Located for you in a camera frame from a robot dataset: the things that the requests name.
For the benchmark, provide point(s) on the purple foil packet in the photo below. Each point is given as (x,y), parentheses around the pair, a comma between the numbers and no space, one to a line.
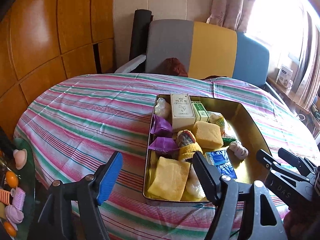
(160,127)
(163,145)

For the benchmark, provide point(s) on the gold tin box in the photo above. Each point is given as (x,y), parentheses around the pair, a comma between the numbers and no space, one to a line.
(247,132)

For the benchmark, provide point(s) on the orange fruit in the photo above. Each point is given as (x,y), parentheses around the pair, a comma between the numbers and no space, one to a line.
(11,179)

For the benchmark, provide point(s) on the striped bed sheet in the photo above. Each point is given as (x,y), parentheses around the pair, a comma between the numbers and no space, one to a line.
(76,125)

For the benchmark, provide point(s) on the yellow sponge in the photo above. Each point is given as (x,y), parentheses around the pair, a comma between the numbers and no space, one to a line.
(207,135)
(170,179)

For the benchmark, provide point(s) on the black rolled mat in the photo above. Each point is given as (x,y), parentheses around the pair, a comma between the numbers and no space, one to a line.
(140,31)

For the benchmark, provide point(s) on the pink curtain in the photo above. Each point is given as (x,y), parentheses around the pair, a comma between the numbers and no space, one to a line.
(231,14)

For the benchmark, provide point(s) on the cream medicine box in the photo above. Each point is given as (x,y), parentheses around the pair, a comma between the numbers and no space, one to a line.
(182,114)

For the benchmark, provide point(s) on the blue Tempo tissue pack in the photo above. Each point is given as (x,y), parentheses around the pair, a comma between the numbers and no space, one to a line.
(222,162)

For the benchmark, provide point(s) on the yellow knit sock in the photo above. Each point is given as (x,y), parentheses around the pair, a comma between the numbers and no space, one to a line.
(187,144)

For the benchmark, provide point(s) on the pink heart object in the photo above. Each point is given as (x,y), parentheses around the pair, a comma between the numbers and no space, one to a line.
(20,157)

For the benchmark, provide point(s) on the green yellow snack packet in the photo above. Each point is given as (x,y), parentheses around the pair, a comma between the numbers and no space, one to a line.
(227,132)

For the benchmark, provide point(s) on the wooden side shelf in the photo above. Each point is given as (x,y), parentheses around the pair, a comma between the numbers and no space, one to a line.
(292,102)

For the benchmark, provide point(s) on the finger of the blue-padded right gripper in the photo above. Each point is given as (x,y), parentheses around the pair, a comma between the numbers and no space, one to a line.
(267,161)

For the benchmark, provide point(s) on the pink hair roller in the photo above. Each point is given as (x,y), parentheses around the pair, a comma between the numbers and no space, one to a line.
(18,196)

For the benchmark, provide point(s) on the white box on shelf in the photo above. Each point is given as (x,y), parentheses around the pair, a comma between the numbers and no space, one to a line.
(284,76)

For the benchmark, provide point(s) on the grey yellow blue headboard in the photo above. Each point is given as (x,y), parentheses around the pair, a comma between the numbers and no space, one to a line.
(206,50)

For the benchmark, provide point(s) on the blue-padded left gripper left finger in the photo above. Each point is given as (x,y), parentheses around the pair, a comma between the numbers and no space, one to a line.
(55,219)

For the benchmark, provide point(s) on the green glass side table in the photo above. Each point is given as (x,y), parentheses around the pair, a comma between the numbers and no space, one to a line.
(15,224)

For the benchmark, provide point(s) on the person's right hand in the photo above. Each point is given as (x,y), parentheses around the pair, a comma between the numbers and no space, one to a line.
(302,224)

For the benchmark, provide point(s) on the small green white box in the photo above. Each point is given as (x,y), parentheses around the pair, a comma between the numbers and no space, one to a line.
(200,112)

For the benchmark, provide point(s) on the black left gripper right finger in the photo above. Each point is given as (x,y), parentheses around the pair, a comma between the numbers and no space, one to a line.
(260,218)

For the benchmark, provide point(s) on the wooden wardrobe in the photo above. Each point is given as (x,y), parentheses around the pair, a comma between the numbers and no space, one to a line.
(44,42)

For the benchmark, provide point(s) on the white plastic bag bundle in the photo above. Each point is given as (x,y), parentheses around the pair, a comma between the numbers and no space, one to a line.
(162,108)

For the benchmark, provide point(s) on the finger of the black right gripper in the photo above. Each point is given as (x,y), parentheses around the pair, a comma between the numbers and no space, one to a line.
(303,165)

